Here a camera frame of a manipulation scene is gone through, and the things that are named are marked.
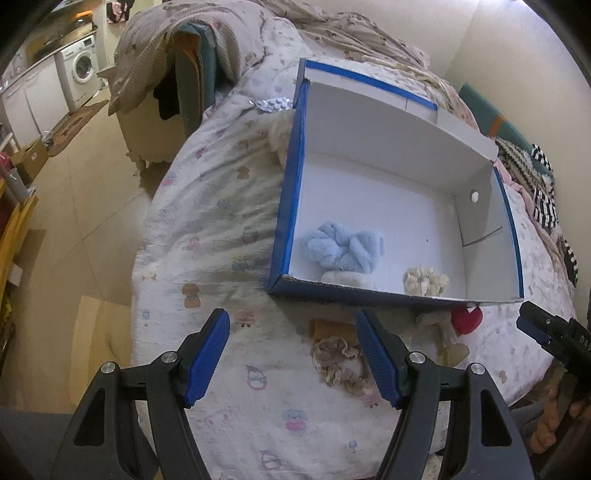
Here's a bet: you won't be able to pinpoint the red plush hair clip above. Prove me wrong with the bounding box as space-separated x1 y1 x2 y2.
451 305 484 334

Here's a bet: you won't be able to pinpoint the teal pillow with orange stripe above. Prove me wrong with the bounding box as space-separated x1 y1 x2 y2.
459 83 553 176

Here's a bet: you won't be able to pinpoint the blue cardboard box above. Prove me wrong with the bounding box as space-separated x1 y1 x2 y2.
266 58 527 308

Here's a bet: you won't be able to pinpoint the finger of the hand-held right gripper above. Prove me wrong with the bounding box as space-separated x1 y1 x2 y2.
521 300 563 328
516 316 555 349

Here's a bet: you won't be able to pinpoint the knitted plaid cloth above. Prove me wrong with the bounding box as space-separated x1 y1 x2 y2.
496 137 537 185

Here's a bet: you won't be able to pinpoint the white printed bed quilt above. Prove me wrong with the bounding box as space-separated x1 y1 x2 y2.
129 0 578 480

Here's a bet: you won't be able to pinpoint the brown fabric hair band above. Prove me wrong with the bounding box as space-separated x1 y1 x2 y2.
310 319 360 344

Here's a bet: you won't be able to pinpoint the yellow shelf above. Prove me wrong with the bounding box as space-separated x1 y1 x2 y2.
0 180 40 305

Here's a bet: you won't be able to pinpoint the beige waffle blanket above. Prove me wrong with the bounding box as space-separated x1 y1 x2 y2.
108 0 430 116

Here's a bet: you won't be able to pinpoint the translucent beige hair claw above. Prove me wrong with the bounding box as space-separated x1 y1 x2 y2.
436 342 470 368

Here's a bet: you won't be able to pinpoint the beige lace scrunchie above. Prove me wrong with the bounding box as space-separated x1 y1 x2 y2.
310 336 377 397

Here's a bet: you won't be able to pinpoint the cream plush hair tie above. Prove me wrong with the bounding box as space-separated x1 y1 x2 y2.
414 310 453 345

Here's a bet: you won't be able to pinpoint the black white striped cloth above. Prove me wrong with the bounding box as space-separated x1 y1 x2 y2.
529 144 581 285

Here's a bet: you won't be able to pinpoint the teal padded chair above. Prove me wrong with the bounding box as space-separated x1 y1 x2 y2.
173 22 218 136

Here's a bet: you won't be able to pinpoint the silver pill blister pack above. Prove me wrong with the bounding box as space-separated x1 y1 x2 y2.
249 96 295 113

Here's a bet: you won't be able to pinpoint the white fluffy scrunchie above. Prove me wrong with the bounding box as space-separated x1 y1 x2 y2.
320 270 378 291

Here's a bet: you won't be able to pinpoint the brown patterned doormat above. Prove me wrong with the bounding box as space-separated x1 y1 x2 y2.
46 99 110 158

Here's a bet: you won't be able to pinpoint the cream ruffled scrunchie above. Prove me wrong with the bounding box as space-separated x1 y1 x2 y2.
403 264 450 296

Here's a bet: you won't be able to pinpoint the white kitchen cabinet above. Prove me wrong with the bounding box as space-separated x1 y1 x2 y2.
0 58 70 148

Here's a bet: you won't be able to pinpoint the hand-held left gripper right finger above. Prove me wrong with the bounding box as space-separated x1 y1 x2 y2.
356 309 532 480

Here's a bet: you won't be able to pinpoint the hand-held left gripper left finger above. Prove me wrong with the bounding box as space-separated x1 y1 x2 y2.
50 308 230 480

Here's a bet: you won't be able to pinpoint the hanging clothes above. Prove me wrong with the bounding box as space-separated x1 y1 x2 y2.
106 0 136 24

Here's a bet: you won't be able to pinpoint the white scalloped side table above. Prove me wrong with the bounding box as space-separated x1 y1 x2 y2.
117 88 186 172

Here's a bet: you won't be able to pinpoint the person's right hand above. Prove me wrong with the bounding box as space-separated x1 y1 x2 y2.
529 385 573 460

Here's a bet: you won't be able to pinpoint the white washing machine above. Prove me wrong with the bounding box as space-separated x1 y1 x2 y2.
55 37 103 112

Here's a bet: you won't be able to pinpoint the light blue fluffy scrunchie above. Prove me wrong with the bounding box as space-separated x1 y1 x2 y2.
301 220 385 276

